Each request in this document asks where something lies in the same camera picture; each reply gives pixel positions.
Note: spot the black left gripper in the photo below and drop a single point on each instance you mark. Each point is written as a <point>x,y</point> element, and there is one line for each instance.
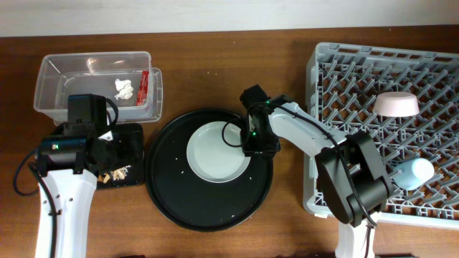
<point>115,141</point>

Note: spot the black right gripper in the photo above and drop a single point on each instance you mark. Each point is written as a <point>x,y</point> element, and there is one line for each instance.
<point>250,147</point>

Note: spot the grey round plate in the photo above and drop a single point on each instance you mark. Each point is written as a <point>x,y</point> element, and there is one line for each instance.
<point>213,154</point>

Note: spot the red snack wrapper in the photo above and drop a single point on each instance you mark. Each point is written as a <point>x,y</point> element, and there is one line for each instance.
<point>143,89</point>

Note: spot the white tissue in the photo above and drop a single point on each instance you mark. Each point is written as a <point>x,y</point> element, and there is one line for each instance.
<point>124,88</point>

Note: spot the pink bowl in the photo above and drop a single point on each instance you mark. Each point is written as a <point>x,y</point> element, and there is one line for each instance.
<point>396,104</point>

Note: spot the light blue cup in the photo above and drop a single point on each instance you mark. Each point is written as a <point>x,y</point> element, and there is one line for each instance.
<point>414,173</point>

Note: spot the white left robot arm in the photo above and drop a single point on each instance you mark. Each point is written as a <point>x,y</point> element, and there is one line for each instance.
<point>69,169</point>

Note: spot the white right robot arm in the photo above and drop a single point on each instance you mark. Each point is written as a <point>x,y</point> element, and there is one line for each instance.
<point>352,177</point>

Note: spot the grey dishwasher rack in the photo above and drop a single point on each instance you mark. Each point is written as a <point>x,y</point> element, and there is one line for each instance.
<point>342,85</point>

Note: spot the peanut shells and rice scraps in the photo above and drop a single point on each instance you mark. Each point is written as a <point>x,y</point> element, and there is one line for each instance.
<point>116,175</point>

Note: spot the black rectangular tray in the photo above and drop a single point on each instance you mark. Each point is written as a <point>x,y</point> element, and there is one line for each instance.
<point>70,152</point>

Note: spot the clear plastic bin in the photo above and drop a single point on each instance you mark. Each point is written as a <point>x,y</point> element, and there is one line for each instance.
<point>62,75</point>

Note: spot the round black tray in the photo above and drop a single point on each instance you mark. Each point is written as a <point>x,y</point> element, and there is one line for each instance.
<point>186,199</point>

